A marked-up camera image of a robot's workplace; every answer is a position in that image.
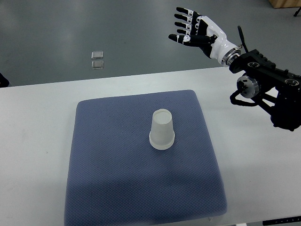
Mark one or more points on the blue grey fabric cushion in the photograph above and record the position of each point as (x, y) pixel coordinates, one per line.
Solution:
(117, 178)

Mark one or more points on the upper metal floor plate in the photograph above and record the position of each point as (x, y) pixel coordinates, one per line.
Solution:
(97, 54)

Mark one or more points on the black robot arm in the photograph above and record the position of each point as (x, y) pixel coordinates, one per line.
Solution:
(277, 92)

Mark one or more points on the wooden box corner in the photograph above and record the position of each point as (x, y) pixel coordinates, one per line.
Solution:
(285, 3)

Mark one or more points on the black table control panel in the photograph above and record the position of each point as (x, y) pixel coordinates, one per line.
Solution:
(281, 221)

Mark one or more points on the black tripod leg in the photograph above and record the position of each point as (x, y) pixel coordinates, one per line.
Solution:
(297, 12)

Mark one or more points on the white paper cup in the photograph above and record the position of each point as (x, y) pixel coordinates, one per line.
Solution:
(162, 131)
(161, 147)

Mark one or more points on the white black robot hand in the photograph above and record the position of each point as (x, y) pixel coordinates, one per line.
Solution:
(197, 30)

